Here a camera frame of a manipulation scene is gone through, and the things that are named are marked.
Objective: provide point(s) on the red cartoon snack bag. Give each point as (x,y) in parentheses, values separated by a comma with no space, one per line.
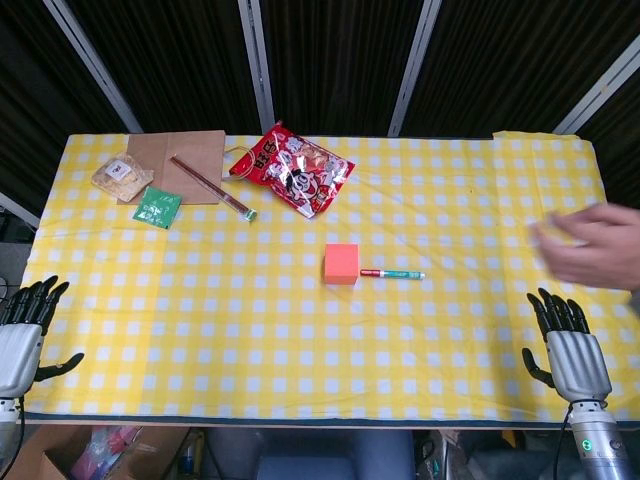
(295,172)

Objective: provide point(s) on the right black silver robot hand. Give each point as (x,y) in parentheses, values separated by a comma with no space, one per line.
(577,365)

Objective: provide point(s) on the blue chair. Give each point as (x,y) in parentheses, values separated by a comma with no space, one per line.
(310,452)

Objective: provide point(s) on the person's bare hand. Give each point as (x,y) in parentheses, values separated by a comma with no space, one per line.
(595,250)

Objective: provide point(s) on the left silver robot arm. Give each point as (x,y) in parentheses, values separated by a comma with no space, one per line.
(7,425)

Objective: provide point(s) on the chopsticks in red sleeve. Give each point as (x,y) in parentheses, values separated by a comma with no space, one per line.
(210,186)

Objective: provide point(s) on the clear biscuit pack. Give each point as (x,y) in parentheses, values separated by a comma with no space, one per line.
(122,175)

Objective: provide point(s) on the black pleated curtain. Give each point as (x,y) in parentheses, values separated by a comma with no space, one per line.
(340,60)

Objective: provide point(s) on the brown paper bag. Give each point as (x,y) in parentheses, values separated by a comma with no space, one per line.
(185,150)

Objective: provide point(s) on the white frame post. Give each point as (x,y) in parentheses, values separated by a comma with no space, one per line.
(257,65)
(600,90)
(415,65)
(95,70)
(17,207)

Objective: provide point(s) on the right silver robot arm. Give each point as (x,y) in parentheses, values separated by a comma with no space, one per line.
(600,445)

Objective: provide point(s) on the cardboard box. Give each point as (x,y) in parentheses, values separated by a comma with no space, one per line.
(55,450)

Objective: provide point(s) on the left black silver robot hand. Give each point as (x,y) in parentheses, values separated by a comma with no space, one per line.
(20,350)

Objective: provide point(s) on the orange cube block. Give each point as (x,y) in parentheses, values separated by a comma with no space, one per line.
(341,265)

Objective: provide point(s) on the red and teal marker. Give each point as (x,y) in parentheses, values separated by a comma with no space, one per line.
(395,274)

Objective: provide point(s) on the green sachet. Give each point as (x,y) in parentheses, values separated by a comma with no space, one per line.
(157,207)

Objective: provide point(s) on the yellow checked tablecloth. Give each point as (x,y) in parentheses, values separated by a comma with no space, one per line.
(250,325)

